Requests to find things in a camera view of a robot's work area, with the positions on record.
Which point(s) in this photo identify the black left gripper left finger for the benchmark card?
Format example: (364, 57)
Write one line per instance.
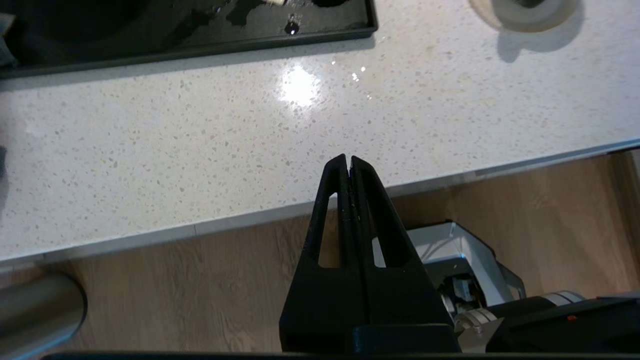
(325, 305)

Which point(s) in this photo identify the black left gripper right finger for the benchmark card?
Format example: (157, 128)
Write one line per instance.
(400, 300)

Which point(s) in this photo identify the silver black robot base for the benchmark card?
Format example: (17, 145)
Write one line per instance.
(450, 260)

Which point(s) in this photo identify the grey metal cylinder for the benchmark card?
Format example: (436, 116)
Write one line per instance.
(35, 315)

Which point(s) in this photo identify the black rectangular tray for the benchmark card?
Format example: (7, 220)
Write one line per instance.
(200, 37)

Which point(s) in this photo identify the round translucent coaster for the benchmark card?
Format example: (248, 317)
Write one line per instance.
(480, 12)

